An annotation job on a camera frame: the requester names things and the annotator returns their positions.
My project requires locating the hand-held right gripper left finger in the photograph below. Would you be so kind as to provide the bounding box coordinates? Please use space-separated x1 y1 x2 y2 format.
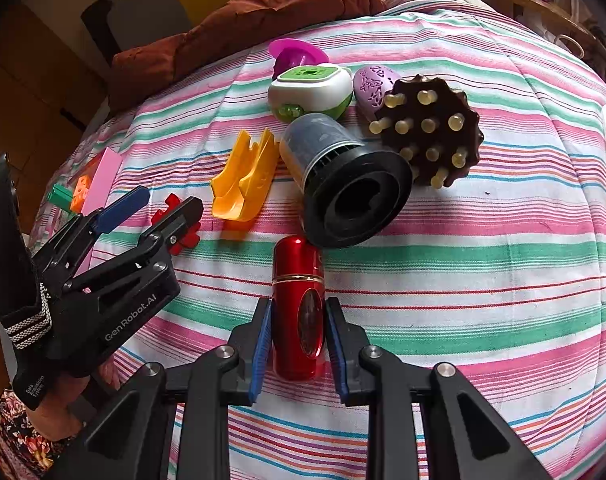
45 297 275 480

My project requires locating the striped bedsheet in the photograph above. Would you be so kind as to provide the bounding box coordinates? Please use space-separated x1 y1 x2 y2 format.
30 10 606 480

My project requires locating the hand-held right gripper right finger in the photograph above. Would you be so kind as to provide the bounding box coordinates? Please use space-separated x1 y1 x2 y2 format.
324 296 554 480

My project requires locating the brown scalp massage brush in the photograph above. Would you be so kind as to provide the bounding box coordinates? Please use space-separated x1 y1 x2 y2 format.
369 74 485 191

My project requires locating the grey cylinder with black flange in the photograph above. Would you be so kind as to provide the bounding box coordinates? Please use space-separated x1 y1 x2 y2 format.
279 113 414 250

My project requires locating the red metallic bottle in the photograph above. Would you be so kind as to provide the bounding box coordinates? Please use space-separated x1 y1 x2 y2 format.
271 235 326 381

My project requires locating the green white plug-in device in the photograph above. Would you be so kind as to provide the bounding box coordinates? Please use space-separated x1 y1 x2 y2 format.
268 63 354 123

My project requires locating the orange toy block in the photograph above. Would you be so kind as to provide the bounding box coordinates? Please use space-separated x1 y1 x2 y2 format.
70 175 94 213

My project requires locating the brown quilt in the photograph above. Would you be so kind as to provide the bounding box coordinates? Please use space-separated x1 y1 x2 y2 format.
112 0 389 113

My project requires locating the pink box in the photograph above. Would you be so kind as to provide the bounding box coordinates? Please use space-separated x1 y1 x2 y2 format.
75 149 122 276

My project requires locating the black chair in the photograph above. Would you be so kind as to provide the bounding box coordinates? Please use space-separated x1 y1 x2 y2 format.
80 0 124 66

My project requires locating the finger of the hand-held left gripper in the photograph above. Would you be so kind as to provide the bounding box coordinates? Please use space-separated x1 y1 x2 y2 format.
30 186 151 291
65 196 205 303

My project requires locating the green toy block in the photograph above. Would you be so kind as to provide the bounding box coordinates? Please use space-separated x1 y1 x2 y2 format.
46 183 78 211

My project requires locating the person's left forearm floral sleeve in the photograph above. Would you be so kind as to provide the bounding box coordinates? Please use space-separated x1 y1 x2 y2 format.
0 385 78 471

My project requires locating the magenta plastic cup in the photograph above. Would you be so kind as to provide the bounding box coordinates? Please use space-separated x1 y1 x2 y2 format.
269 38 330 81

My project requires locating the wooden wardrobe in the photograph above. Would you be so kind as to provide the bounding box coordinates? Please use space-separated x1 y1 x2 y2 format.
0 0 108 161

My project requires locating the white cable loop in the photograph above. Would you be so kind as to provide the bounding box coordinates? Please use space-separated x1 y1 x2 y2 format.
553 35 584 58

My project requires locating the purple perforated egg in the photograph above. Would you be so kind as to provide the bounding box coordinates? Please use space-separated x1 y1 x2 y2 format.
352 65 403 122

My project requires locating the yellow plastic holder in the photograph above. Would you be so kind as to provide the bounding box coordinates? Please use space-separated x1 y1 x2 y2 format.
211 128 281 223

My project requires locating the person's left hand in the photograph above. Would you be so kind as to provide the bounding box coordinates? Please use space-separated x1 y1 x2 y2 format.
25 360 126 443

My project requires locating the red toy gear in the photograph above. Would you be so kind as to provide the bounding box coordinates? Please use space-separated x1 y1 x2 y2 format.
150 193 202 255

